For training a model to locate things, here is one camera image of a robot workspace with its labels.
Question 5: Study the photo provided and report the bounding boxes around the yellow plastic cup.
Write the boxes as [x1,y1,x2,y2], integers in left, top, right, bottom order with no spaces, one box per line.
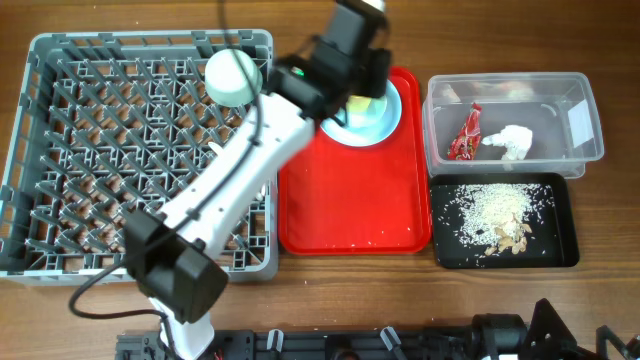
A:
[345,96,372,128]

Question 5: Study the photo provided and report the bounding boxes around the red snack wrapper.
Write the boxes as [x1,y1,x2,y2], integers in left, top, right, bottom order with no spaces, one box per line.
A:
[447,103,482,161]

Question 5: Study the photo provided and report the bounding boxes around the mint green bowl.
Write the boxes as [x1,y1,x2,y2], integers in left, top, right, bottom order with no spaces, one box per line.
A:
[204,49,263,107]

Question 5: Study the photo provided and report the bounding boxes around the white napkin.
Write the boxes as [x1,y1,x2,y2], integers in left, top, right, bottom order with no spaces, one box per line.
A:
[481,125,533,161]

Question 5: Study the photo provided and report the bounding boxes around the white plastic spoon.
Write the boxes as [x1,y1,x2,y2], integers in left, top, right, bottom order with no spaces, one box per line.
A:
[207,141,267,201]

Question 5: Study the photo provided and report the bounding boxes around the rice and food scraps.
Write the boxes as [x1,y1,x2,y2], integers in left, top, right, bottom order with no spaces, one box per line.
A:
[432,183,554,258]

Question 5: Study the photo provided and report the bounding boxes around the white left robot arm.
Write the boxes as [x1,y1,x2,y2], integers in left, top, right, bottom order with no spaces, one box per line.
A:
[124,45,392,359]

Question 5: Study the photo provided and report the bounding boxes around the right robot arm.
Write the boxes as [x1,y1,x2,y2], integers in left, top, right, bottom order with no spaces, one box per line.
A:
[465,298,639,360]

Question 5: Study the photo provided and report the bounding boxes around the black waste tray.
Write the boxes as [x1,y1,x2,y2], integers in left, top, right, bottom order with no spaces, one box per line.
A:
[430,173,580,269]

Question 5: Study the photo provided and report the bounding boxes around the grey dishwasher rack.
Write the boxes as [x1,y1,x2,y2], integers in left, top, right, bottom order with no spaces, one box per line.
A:
[1,29,275,286]

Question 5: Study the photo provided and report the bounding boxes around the light blue plate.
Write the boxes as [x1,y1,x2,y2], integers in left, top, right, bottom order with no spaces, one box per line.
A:
[320,80,402,147]

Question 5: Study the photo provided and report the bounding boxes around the red plastic tray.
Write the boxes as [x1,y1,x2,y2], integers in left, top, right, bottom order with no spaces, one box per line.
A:
[278,67,432,256]

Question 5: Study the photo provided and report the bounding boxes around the clear plastic bin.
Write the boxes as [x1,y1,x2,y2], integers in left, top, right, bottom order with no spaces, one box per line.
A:
[423,72,605,179]

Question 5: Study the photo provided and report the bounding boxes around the black mounting rail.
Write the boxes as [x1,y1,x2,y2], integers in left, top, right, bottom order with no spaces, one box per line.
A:
[115,325,481,360]

